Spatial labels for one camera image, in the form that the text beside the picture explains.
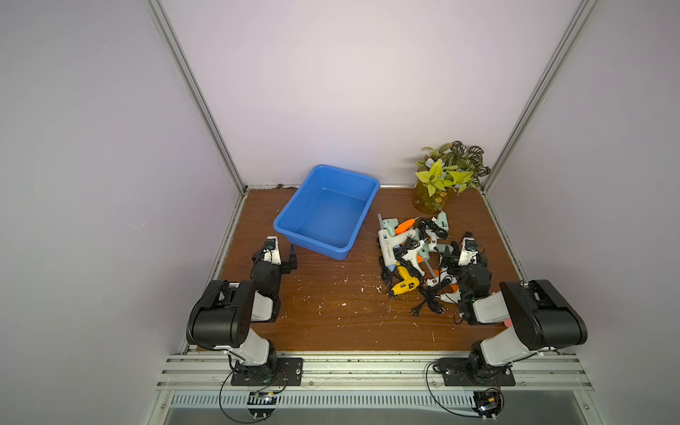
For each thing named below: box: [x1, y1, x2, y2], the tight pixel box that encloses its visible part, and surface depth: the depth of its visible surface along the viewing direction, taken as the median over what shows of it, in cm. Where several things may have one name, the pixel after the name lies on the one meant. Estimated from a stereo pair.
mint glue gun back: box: [431, 209, 450, 232], surface depth 109 cm
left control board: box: [247, 391, 278, 421], surface depth 72 cm
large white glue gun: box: [377, 213, 417, 272], surface depth 97 cm
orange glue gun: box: [394, 218, 416, 236], surface depth 104 cm
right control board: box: [471, 388, 505, 423], surface depth 71 cm
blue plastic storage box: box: [272, 164, 381, 261], surface depth 112 cm
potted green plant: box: [412, 140, 492, 215], surface depth 97 cm
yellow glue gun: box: [391, 261, 420, 295], surface depth 90 cm
